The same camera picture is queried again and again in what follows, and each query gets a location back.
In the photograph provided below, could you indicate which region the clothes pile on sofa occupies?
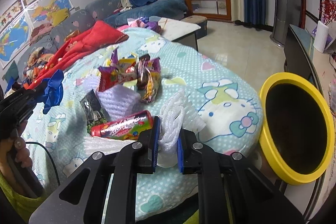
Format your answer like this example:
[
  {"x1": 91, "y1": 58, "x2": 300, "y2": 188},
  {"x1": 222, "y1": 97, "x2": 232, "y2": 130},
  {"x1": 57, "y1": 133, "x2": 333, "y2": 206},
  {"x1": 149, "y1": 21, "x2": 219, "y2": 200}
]
[{"x1": 18, "y1": 23, "x2": 58, "y2": 83}]

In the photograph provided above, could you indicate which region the white foam net sleeve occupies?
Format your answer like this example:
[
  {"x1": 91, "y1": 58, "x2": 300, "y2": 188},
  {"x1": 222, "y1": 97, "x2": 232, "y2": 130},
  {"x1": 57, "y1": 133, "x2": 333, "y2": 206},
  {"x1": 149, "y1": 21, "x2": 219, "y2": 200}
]
[{"x1": 158, "y1": 89, "x2": 186, "y2": 154}]

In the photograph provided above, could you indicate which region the round blue stool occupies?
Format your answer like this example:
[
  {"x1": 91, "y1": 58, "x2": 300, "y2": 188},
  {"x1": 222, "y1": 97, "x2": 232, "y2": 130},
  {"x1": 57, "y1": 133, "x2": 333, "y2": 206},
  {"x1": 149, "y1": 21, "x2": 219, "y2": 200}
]
[{"x1": 182, "y1": 15, "x2": 207, "y2": 39}]

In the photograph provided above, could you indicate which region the red candy tube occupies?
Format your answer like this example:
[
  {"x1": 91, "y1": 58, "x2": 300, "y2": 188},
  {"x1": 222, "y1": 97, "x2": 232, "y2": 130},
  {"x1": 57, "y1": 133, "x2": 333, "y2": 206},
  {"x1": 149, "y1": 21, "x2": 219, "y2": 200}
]
[{"x1": 90, "y1": 110, "x2": 153, "y2": 140}]

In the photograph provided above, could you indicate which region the purple foam net sleeve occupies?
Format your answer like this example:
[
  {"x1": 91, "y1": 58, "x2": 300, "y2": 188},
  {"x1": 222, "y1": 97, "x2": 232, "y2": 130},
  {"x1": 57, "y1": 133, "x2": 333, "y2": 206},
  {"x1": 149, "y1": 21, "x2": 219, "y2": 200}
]
[{"x1": 96, "y1": 85, "x2": 141, "y2": 121}]

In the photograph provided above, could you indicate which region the Hello Kitty blanket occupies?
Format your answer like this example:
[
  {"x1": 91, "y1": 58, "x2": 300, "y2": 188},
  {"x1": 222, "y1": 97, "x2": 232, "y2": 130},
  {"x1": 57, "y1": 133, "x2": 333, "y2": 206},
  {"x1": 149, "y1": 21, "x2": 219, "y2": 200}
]
[{"x1": 22, "y1": 27, "x2": 264, "y2": 222}]

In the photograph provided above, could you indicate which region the China map poster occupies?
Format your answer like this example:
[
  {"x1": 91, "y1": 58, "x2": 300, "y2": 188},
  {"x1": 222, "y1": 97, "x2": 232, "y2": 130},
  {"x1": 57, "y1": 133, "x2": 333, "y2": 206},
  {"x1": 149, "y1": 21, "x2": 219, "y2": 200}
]
[{"x1": 26, "y1": 0, "x2": 73, "y2": 28}]

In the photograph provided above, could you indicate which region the grey heart pattern sofa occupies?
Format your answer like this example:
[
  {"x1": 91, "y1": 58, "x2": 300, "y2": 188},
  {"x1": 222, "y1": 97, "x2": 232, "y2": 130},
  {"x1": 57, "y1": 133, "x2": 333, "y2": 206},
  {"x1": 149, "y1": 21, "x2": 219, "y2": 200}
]
[{"x1": 17, "y1": 0, "x2": 121, "y2": 80}]

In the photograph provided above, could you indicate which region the dark purple snack packet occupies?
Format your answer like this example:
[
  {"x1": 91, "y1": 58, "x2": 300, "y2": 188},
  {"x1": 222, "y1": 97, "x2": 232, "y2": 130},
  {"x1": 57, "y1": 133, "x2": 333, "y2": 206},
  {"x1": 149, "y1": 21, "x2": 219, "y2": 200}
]
[{"x1": 135, "y1": 53, "x2": 150, "y2": 90}]

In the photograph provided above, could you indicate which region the green sleeve left forearm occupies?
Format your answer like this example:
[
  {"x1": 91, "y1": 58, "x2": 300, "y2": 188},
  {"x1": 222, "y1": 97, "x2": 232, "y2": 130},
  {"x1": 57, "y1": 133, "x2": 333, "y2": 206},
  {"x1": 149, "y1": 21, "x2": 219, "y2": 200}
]
[{"x1": 0, "y1": 174, "x2": 47, "y2": 223}]

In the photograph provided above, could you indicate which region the black green snack packet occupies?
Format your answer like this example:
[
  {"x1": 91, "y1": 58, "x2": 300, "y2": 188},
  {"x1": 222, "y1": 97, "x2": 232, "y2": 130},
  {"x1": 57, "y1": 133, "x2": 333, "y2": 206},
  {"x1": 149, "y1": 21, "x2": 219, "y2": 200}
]
[{"x1": 80, "y1": 89, "x2": 109, "y2": 134}]

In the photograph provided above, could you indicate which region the world map poster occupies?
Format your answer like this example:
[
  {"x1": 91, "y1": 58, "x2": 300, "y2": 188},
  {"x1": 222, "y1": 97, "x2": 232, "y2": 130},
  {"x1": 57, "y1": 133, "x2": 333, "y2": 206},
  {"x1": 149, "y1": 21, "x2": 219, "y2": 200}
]
[{"x1": 0, "y1": 13, "x2": 33, "y2": 69}]

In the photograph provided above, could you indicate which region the black cable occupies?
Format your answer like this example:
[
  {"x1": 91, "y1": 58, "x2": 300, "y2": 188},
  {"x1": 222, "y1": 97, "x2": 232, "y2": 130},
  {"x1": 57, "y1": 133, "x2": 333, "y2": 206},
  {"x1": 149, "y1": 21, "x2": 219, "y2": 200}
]
[{"x1": 24, "y1": 141, "x2": 61, "y2": 187}]

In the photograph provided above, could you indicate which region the white marble coffee table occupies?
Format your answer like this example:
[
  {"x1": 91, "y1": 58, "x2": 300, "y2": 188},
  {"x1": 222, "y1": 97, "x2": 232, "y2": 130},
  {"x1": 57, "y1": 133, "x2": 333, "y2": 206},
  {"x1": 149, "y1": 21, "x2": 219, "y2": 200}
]
[{"x1": 149, "y1": 16, "x2": 201, "y2": 51}]

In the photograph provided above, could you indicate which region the blue cloth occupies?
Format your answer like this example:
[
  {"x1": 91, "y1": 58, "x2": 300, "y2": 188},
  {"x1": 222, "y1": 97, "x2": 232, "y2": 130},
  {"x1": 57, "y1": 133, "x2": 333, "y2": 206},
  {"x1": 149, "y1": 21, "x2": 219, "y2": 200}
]
[{"x1": 35, "y1": 69, "x2": 64, "y2": 114}]

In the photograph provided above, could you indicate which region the red cloth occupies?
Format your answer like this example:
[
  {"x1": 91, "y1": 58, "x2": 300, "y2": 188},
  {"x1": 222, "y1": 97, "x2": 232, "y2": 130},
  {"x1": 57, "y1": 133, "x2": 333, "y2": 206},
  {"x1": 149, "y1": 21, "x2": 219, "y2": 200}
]
[{"x1": 23, "y1": 20, "x2": 129, "y2": 89}]

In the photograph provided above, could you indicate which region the purple orange snack packet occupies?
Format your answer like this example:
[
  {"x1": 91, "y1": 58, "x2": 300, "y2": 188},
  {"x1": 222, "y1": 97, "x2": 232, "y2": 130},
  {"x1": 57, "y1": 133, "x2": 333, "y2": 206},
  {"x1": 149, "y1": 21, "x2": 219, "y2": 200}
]
[{"x1": 141, "y1": 57, "x2": 161, "y2": 103}]

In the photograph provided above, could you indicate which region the person's left hand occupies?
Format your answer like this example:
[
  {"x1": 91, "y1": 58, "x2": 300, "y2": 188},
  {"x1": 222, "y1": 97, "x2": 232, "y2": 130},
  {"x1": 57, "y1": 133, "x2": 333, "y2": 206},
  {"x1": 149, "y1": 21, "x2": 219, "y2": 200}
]
[{"x1": 1, "y1": 120, "x2": 33, "y2": 196}]

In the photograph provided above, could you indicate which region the purple pink clothes pile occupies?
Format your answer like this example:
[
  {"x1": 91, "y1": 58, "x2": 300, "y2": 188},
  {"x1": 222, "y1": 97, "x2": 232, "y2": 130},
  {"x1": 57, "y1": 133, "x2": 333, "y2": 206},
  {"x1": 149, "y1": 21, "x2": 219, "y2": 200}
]
[{"x1": 117, "y1": 16, "x2": 162, "y2": 34}]

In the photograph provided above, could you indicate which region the red berry branch decoration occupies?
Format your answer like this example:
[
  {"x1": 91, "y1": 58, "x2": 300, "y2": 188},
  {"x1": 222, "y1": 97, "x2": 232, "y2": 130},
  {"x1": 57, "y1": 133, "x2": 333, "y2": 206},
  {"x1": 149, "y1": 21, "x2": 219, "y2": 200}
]
[{"x1": 320, "y1": 0, "x2": 336, "y2": 26}]

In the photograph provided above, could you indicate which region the white paper towel roll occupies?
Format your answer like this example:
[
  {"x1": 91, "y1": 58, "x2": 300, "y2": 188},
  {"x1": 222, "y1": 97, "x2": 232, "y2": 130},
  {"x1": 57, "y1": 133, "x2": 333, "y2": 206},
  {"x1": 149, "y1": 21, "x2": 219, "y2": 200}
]
[{"x1": 313, "y1": 20, "x2": 329, "y2": 53}]

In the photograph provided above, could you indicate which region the red snack wrapper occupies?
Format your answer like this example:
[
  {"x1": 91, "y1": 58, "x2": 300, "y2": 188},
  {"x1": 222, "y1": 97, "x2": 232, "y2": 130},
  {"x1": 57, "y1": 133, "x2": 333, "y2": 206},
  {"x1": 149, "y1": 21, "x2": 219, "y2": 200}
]
[{"x1": 98, "y1": 66, "x2": 137, "y2": 92}]

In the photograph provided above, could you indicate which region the yellow rimmed black trash bin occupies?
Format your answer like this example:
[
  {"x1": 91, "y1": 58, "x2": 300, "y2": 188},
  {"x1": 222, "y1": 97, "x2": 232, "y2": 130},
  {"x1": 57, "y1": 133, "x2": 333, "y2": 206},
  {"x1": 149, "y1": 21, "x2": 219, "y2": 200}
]
[{"x1": 259, "y1": 72, "x2": 335, "y2": 185}]

